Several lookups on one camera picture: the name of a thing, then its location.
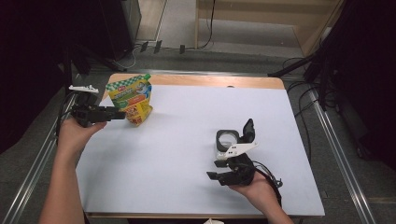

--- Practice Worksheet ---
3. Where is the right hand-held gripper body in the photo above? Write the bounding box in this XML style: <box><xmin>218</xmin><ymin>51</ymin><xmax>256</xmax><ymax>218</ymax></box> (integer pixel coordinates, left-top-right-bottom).
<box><xmin>217</xmin><ymin>142</ymin><xmax>260</xmax><ymax>188</ymax></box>

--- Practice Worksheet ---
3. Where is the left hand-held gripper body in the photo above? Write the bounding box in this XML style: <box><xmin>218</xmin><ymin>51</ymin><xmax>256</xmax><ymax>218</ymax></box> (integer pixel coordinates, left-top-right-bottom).
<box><xmin>68</xmin><ymin>84</ymin><xmax>108</xmax><ymax>129</ymax></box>

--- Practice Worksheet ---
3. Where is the yellow green spout pouch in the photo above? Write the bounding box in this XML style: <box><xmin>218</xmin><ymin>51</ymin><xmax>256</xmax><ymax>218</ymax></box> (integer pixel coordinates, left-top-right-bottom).
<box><xmin>105</xmin><ymin>73</ymin><xmax>154</xmax><ymax>127</ymax></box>

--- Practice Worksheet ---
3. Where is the clear jar with black lid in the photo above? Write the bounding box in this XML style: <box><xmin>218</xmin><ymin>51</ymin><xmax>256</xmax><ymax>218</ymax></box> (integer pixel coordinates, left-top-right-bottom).
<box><xmin>215</xmin><ymin>118</ymin><xmax>257</xmax><ymax>157</ymax></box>

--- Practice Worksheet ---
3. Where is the person's left hand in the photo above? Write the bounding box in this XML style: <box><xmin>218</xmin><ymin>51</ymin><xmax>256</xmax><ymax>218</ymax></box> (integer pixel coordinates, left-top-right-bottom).
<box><xmin>56</xmin><ymin>117</ymin><xmax>107</xmax><ymax>157</ymax></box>

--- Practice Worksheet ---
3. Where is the person's right hand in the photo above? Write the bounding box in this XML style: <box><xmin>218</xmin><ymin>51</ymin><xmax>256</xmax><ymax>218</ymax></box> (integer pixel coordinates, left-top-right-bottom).
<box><xmin>228</xmin><ymin>171</ymin><xmax>283</xmax><ymax>214</ymax></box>

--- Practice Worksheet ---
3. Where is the black tripod stand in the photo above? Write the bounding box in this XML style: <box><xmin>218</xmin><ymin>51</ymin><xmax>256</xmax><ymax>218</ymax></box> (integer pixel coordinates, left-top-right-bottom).
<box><xmin>267</xmin><ymin>46</ymin><xmax>337</xmax><ymax>111</ymax></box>
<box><xmin>57</xmin><ymin>43</ymin><xmax>125</xmax><ymax>104</ymax></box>

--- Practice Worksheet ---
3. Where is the white paper sheet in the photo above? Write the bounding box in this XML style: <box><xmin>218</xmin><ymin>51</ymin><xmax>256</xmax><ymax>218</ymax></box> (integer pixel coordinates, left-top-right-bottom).
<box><xmin>75</xmin><ymin>83</ymin><xmax>326</xmax><ymax>217</ymax></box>

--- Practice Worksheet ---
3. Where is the dark curtain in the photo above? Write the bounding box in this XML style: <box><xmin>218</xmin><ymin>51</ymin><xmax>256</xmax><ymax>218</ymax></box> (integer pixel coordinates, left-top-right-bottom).
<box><xmin>323</xmin><ymin>0</ymin><xmax>396</xmax><ymax>171</ymax></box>
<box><xmin>0</xmin><ymin>0</ymin><xmax>104</xmax><ymax>155</ymax></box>

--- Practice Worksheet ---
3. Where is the black cabinet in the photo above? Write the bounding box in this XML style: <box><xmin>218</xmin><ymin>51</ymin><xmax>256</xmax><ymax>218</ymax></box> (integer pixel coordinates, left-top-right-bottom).
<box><xmin>99</xmin><ymin>0</ymin><xmax>143</xmax><ymax>62</ymax></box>

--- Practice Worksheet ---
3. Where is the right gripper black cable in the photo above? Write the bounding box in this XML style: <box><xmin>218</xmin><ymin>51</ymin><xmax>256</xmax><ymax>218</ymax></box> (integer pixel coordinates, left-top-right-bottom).
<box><xmin>251</xmin><ymin>160</ymin><xmax>284</xmax><ymax>208</ymax></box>

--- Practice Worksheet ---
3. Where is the white floor cable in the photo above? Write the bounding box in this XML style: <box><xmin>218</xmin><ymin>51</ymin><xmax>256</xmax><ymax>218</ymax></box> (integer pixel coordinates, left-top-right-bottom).
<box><xmin>118</xmin><ymin>46</ymin><xmax>138</xmax><ymax>69</ymax></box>

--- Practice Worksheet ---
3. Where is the black floor cable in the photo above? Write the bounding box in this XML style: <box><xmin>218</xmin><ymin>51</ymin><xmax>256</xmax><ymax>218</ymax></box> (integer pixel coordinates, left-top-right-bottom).
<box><xmin>281</xmin><ymin>57</ymin><xmax>337</xmax><ymax>162</ymax></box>

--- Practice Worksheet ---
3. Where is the metal floor rail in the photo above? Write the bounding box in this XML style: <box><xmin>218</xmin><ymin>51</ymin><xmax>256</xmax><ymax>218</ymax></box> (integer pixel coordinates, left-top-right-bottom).
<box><xmin>1</xmin><ymin>88</ymin><xmax>78</xmax><ymax>224</ymax></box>
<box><xmin>311</xmin><ymin>90</ymin><xmax>376</xmax><ymax>224</ymax></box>

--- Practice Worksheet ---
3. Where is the thin black hanging cable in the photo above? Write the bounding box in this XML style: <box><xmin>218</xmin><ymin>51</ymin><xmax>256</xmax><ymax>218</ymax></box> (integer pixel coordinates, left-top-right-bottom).
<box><xmin>197</xmin><ymin>0</ymin><xmax>217</xmax><ymax>50</ymax></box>

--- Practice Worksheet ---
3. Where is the light wooden frame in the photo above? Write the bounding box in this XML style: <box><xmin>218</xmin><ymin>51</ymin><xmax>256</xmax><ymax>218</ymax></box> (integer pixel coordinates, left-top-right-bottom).
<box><xmin>194</xmin><ymin>0</ymin><xmax>347</xmax><ymax>57</ymax></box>

